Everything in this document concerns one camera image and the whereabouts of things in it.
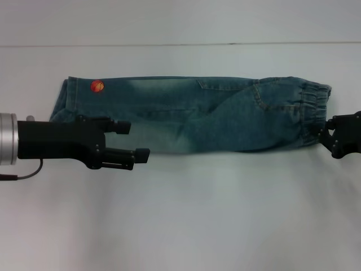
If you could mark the blue denim shorts with embroidery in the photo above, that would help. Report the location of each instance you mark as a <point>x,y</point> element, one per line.
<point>191,118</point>

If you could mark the small grey left wrist plug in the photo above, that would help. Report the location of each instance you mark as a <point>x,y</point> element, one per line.
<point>30,118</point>

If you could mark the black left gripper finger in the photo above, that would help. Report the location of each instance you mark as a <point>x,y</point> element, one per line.
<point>118,158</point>
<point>118,127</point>

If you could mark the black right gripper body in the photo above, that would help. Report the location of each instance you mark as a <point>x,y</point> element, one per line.
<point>349,135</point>

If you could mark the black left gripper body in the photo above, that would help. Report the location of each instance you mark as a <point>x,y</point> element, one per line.
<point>56,141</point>

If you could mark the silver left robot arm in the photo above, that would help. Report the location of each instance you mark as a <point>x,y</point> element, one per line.
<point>8,138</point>

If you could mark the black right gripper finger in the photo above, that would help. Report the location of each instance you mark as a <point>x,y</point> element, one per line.
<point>328,139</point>
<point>332,125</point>

